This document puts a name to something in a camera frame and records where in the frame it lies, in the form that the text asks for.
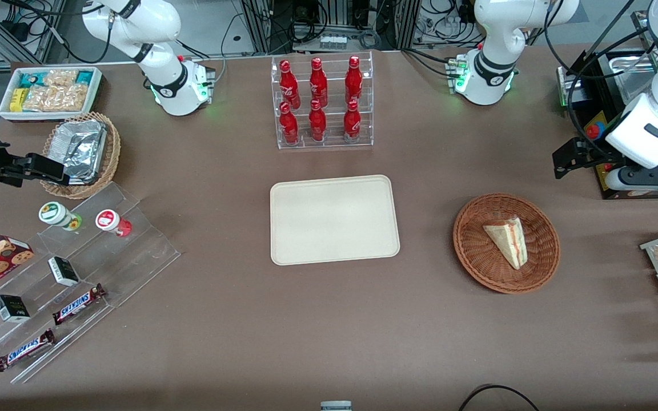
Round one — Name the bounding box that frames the silver foil container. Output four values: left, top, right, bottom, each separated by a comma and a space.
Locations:
49, 119, 107, 184

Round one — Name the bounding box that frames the clear acrylic bottle rack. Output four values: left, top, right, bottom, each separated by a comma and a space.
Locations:
270, 50, 375, 151

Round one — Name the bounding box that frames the black food warmer machine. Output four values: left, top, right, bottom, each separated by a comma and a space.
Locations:
556, 48, 658, 201

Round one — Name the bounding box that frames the green lid cup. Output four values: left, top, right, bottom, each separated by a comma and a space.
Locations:
38, 201, 83, 232

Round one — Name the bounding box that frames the round brown wicker basket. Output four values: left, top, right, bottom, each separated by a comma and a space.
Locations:
453, 193, 561, 295

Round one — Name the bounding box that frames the small clear cracker bag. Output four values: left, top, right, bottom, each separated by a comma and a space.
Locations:
43, 68, 79, 88

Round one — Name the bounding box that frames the triangular sandwich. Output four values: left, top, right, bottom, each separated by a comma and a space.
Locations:
482, 216, 529, 271

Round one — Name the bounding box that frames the snickers chocolate bar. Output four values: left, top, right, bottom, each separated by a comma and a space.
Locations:
51, 283, 107, 327
0, 328, 57, 373

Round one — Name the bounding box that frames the large clear cracker bag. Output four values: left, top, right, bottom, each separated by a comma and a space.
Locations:
23, 84, 89, 113

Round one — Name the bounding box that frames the red lid cup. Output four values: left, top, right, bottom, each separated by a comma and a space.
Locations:
95, 209, 133, 238

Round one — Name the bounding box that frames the red cola bottle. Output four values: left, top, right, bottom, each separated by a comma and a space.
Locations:
343, 100, 362, 144
344, 55, 363, 107
309, 57, 328, 107
279, 59, 302, 110
308, 99, 327, 143
278, 102, 300, 145

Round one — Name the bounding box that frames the light wicker basket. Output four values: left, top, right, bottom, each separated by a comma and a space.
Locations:
40, 111, 122, 200

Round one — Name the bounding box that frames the white rectangular snack bin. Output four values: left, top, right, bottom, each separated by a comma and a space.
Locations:
0, 66, 103, 122

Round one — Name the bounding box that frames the small black box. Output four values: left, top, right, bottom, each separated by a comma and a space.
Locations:
0, 294, 31, 324
47, 256, 81, 288

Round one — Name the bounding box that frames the black cable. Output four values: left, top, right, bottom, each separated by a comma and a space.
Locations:
458, 384, 541, 411

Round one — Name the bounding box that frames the steel warmer pan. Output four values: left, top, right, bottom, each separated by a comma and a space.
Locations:
608, 51, 658, 106

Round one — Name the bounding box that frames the clear acrylic stepped display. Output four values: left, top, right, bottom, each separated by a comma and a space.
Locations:
0, 182, 182, 385

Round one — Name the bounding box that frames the beige rectangular tray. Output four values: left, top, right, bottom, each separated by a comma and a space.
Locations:
270, 174, 401, 267

